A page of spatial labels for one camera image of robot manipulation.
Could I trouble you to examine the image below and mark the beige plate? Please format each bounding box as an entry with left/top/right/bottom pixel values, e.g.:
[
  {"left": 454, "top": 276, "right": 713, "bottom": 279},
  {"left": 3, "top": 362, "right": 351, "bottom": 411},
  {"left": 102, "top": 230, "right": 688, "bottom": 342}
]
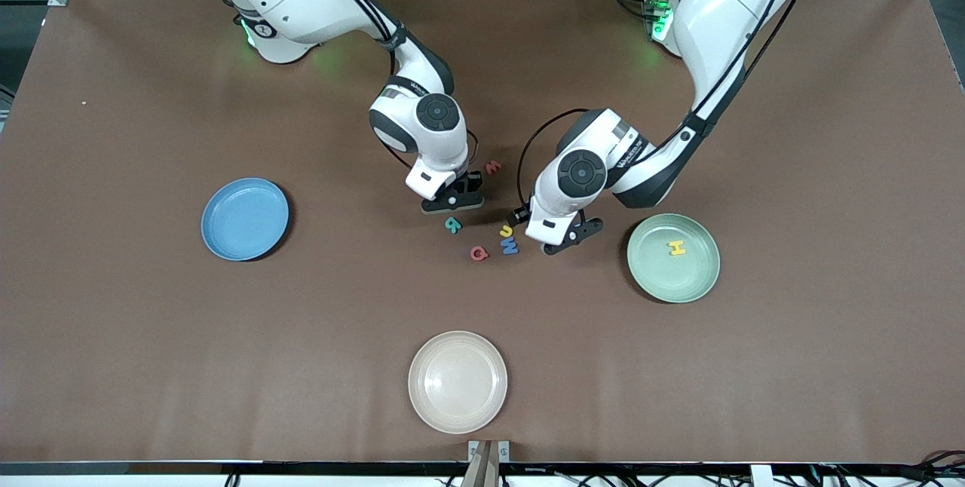
[{"left": 408, "top": 331, "right": 508, "bottom": 435}]

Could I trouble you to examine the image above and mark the light green plate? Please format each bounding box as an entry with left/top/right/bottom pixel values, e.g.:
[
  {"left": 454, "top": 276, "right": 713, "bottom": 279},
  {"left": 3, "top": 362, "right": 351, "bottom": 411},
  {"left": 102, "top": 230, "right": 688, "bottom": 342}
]
[{"left": 626, "top": 213, "right": 721, "bottom": 305}]

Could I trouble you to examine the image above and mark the red and black cable bundle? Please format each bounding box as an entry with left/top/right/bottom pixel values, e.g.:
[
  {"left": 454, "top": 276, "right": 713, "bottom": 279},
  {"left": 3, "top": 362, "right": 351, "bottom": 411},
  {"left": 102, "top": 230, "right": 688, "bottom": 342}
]
[{"left": 893, "top": 449, "right": 965, "bottom": 487}]

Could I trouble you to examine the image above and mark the blue plate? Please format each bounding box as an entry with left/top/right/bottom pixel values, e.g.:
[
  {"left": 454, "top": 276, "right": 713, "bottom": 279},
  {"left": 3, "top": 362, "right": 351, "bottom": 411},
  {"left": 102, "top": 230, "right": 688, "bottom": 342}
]
[{"left": 201, "top": 177, "right": 291, "bottom": 262}]

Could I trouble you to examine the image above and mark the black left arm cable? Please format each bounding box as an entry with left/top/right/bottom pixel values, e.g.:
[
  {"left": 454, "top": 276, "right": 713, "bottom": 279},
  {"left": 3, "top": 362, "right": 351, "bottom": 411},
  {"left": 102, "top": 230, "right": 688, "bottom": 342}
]
[{"left": 516, "top": 0, "right": 804, "bottom": 207}]

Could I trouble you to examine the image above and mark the metal table edge bracket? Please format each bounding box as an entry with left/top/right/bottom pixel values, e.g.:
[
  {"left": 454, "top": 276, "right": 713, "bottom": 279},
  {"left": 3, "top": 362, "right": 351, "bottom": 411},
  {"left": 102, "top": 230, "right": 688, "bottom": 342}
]
[{"left": 467, "top": 440, "right": 511, "bottom": 487}]

